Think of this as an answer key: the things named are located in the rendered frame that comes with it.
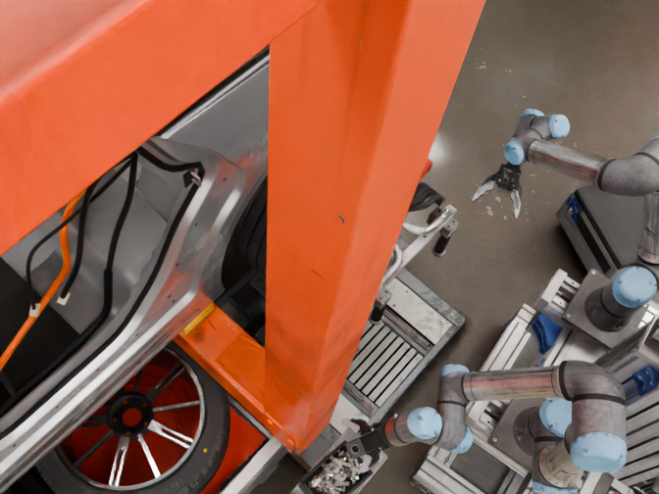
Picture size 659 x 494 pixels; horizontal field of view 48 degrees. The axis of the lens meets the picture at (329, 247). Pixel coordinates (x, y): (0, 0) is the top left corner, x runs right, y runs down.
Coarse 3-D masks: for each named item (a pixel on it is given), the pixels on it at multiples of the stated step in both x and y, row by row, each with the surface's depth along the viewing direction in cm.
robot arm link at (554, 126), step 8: (536, 120) 239; (544, 120) 235; (552, 120) 232; (560, 120) 232; (536, 128) 232; (544, 128) 233; (552, 128) 232; (560, 128) 232; (568, 128) 234; (544, 136) 232; (552, 136) 234; (560, 136) 233
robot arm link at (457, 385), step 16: (448, 368) 197; (464, 368) 197; (528, 368) 184; (544, 368) 180; (560, 368) 176; (576, 368) 173; (592, 368) 171; (448, 384) 195; (464, 384) 192; (480, 384) 189; (496, 384) 186; (512, 384) 183; (528, 384) 180; (544, 384) 178; (560, 384) 174; (576, 384) 171; (592, 384) 168; (608, 384) 167; (448, 400) 193; (464, 400) 194; (480, 400) 191; (624, 400) 171
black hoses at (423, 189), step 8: (424, 184) 237; (416, 192) 234; (424, 192) 233; (432, 192) 236; (416, 200) 233; (424, 200) 233; (432, 200) 233; (440, 200) 238; (416, 208) 234; (424, 208) 233
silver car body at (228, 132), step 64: (256, 64) 168; (192, 128) 161; (256, 128) 181; (128, 192) 194; (192, 192) 188; (64, 256) 227; (128, 256) 219; (192, 256) 210; (0, 320) 229; (64, 320) 231; (128, 320) 209; (192, 320) 238; (0, 384) 221; (64, 384) 203; (0, 448) 196
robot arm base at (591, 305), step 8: (600, 288) 243; (592, 296) 243; (600, 296) 238; (584, 304) 246; (592, 304) 241; (600, 304) 238; (592, 312) 242; (600, 312) 238; (608, 312) 236; (592, 320) 242; (600, 320) 239; (608, 320) 238; (616, 320) 237; (624, 320) 237; (600, 328) 242; (608, 328) 240; (616, 328) 240
